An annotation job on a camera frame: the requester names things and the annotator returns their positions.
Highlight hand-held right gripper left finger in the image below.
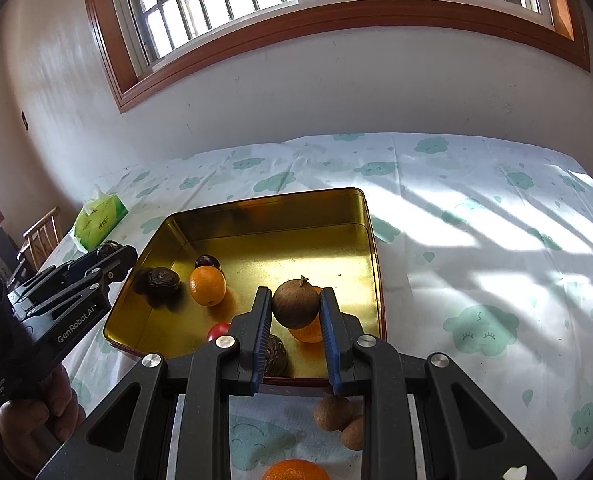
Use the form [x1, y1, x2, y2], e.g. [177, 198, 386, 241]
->
[35, 286, 273, 480]

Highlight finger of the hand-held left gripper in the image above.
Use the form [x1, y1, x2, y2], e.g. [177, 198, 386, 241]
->
[14, 246, 138, 323]
[7, 242, 124, 306]

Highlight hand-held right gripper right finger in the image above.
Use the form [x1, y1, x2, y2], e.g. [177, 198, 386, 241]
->
[319, 287, 557, 480]

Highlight large dark wrinkled passion fruit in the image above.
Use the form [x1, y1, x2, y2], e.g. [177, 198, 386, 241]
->
[264, 334, 290, 377]

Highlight brown round fruit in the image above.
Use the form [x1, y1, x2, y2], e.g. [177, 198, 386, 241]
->
[271, 276, 321, 330]
[340, 414, 364, 451]
[313, 394, 354, 432]

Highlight orange mandarin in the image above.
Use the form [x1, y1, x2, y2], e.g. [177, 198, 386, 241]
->
[189, 266, 226, 307]
[289, 285, 324, 344]
[261, 458, 330, 480]

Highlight gold metal tin tray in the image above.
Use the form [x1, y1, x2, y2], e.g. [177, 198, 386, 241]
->
[102, 187, 388, 387]

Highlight person's left hand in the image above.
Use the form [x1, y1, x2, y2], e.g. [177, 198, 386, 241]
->
[0, 360, 87, 471]

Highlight small dark wrinkled passion fruit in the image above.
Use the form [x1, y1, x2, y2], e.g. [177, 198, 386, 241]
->
[135, 266, 181, 297]

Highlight wooden chair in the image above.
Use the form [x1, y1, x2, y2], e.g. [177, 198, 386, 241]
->
[22, 206, 62, 261]

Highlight green tissue pack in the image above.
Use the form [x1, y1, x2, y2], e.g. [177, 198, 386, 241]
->
[73, 185, 128, 252]

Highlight dark furniture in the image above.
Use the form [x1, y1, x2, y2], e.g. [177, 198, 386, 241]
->
[0, 227, 26, 283]

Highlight white cloud print tablecloth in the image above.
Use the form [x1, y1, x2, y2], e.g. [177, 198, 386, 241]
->
[26, 132, 593, 480]

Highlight wooden framed barred window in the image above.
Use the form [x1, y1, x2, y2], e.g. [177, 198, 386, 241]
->
[80, 0, 591, 113]

